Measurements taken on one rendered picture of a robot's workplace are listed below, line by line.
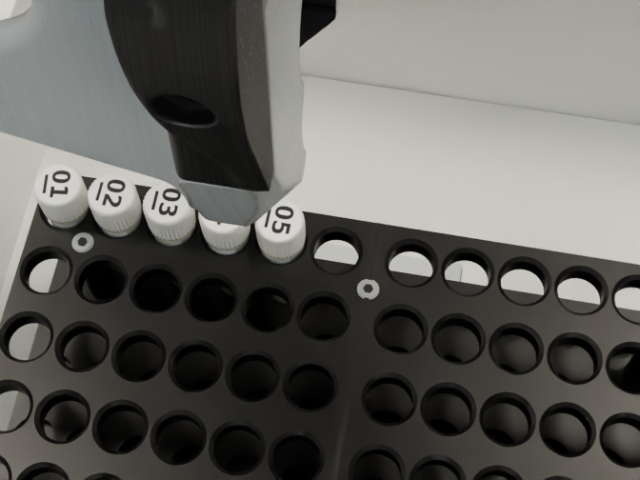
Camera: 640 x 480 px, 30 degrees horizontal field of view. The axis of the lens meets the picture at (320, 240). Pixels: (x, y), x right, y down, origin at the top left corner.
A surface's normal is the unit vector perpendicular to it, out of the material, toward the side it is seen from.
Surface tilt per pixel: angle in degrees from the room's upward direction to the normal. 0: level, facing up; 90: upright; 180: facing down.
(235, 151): 104
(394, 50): 90
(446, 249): 0
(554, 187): 0
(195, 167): 87
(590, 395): 0
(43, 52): 85
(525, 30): 90
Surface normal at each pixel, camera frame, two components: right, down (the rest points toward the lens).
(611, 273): -0.01, -0.42
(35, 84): -0.18, 0.85
